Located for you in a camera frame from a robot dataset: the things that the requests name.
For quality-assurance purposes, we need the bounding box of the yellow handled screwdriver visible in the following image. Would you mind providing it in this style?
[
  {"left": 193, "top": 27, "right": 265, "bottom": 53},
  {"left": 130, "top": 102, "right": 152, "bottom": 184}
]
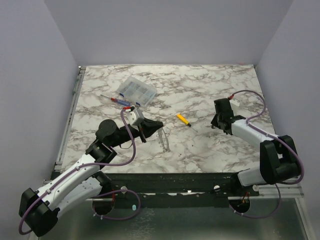
[{"left": 176, "top": 113, "right": 196, "bottom": 131}]

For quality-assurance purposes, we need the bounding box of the clear plastic parts box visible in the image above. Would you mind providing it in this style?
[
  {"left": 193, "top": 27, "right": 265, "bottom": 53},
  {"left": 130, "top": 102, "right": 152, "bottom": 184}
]
[{"left": 116, "top": 76, "right": 157, "bottom": 107}]

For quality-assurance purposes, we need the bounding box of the blue red screwdriver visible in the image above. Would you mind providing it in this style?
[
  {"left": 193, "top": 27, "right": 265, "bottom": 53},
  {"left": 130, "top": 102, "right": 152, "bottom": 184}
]
[{"left": 100, "top": 94, "right": 131, "bottom": 107}]

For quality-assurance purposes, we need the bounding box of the left aluminium side rail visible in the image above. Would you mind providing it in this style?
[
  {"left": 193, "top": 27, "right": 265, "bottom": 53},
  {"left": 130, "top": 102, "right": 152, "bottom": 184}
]
[{"left": 52, "top": 66, "right": 87, "bottom": 173}]

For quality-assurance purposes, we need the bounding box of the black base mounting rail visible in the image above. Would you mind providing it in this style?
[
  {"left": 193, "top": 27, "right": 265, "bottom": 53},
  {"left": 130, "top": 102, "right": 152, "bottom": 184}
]
[{"left": 92, "top": 172, "right": 259, "bottom": 212}]

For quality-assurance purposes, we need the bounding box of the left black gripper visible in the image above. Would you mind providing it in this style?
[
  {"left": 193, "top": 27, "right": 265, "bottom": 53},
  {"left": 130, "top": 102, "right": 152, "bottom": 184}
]
[{"left": 110, "top": 117, "right": 164, "bottom": 148}]

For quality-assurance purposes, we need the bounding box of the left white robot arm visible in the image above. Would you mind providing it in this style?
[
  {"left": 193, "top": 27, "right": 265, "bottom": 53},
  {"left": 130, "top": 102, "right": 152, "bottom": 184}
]
[{"left": 18, "top": 114, "right": 164, "bottom": 237}]

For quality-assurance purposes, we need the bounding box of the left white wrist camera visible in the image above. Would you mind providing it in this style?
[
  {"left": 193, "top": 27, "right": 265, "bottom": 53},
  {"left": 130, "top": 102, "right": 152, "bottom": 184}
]
[{"left": 126, "top": 108, "right": 145, "bottom": 126}]

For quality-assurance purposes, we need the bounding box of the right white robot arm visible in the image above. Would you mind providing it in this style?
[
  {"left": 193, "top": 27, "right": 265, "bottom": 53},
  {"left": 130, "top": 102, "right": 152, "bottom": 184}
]
[{"left": 211, "top": 98, "right": 303, "bottom": 196}]

